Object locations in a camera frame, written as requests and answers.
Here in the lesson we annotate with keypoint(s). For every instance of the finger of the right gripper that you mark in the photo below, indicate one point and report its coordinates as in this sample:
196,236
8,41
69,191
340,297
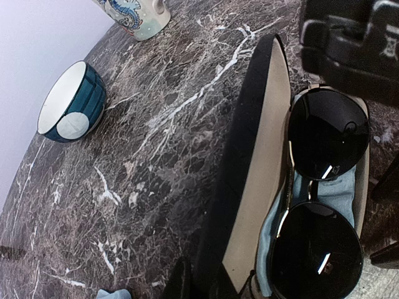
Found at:
387,257
386,189

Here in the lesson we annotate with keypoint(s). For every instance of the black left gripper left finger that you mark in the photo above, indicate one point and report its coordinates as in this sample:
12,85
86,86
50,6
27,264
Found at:
180,283

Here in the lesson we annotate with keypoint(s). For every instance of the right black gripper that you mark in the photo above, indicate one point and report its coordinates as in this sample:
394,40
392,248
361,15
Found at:
352,46

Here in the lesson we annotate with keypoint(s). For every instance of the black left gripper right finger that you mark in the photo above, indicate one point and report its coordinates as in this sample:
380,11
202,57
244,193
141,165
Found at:
223,287

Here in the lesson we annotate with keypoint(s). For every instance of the black aviator sunglasses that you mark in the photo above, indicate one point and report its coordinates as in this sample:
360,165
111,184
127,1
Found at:
316,252

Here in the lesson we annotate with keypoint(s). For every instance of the black checkered glasses case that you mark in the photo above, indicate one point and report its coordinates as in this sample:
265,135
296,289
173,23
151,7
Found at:
244,213

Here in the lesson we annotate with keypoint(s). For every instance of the white and navy bowl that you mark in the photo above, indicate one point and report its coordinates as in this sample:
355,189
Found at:
74,105

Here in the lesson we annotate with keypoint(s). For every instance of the white seahorse mug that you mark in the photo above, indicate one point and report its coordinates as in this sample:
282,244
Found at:
142,19

